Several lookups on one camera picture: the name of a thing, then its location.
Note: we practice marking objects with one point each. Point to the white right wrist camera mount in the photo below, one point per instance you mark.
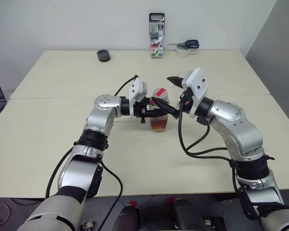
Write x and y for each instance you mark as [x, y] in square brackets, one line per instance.
[197, 81]

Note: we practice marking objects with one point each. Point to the dark rounded shape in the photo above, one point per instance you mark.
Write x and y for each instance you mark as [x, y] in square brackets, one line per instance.
[183, 214]
[127, 217]

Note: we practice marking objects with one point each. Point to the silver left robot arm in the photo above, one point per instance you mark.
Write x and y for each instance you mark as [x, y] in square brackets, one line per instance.
[103, 103]

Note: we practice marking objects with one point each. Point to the white tape roll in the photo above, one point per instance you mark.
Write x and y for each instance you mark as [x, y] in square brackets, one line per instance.
[183, 51]

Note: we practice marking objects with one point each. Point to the colour marker pen pack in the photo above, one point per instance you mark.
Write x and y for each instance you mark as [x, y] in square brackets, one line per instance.
[157, 36]

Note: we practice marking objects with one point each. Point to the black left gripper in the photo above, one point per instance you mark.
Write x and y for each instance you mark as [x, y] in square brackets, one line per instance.
[142, 111]

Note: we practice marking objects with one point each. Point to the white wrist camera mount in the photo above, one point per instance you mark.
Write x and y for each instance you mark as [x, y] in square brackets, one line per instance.
[137, 89]
[197, 81]

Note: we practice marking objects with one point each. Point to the round black puck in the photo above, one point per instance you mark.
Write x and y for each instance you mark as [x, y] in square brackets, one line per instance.
[103, 55]

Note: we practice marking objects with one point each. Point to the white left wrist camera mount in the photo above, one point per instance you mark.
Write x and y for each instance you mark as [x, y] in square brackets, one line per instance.
[137, 89]

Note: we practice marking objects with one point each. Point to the grey partition panel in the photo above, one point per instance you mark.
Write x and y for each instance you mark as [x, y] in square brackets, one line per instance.
[279, 36]

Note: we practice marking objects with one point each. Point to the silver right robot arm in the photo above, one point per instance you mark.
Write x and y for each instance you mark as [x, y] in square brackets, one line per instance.
[231, 115]

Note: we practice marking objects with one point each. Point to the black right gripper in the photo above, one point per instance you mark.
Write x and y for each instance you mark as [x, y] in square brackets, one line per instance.
[186, 96]

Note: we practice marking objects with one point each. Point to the taped bottle with red stripe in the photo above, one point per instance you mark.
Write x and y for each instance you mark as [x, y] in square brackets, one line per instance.
[159, 125]

